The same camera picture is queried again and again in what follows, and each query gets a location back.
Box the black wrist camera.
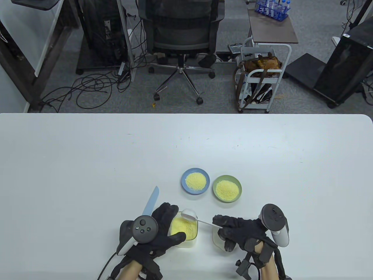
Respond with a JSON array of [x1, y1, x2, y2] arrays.
[[235, 259, 252, 279]]

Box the person's left hand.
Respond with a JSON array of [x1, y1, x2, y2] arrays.
[[118, 202, 187, 259]]

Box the brown leather bag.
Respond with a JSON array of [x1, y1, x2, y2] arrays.
[[235, 52, 283, 101]]

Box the white metal desk leg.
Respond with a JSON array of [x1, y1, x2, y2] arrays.
[[117, 0, 136, 83]]

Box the white plastic coffee spoon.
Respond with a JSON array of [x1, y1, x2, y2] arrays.
[[181, 211, 223, 229]]

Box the black flat base plate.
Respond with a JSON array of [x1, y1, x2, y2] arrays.
[[284, 53, 326, 90]]

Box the cream container lid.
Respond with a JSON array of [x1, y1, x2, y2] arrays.
[[213, 229, 226, 252]]

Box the small green dish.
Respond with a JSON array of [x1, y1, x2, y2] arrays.
[[212, 175, 242, 203]]

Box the black floor cable bundle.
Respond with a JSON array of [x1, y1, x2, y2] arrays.
[[39, 71, 132, 113]]

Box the person's right forearm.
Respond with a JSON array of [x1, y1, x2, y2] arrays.
[[260, 252, 277, 280]]

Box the black glossy computer case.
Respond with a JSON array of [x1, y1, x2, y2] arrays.
[[313, 18, 373, 109]]

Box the yellow chicken bouillon heap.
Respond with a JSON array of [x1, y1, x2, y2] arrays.
[[186, 172, 207, 190], [216, 180, 239, 200]]

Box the small blue dish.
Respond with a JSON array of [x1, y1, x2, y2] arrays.
[[181, 168, 210, 195]]

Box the light blue plastic knife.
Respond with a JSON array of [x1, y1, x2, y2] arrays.
[[142, 186, 160, 217]]

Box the black mesh office chair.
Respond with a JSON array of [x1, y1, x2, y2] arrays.
[[138, 0, 225, 105]]

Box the white desk with dark frame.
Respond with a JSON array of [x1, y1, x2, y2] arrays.
[[0, 0, 80, 113]]

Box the black and white controller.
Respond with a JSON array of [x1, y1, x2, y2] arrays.
[[259, 204, 289, 248], [117, 215, 159, 256]]

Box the black glove cable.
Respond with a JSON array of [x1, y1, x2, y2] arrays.
[[98, 252, 118, 280]]

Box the black and white bag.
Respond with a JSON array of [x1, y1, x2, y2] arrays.
[[243, 83, 273, 105]]

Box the black computer tower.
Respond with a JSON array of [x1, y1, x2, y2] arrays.
[[76, 0, 129, 75]]

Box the clear chicken bouillon container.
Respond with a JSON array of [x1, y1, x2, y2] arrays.
[[169, 211, 199, 248]]

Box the blue test tube rack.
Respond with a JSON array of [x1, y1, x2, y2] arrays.
[[255, 0, 291, 22]]

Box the person's right hand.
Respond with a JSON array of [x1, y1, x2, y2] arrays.
[[212, 215, 279, 253]]

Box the brown side table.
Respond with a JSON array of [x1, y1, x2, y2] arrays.
[[248, 8, 299, 44]]

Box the person's left forearm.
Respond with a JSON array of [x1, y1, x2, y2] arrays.
[[119, 260, 143, 280]]

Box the white rolling cart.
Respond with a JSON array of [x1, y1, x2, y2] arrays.
[[237, 37, 292, 114]]

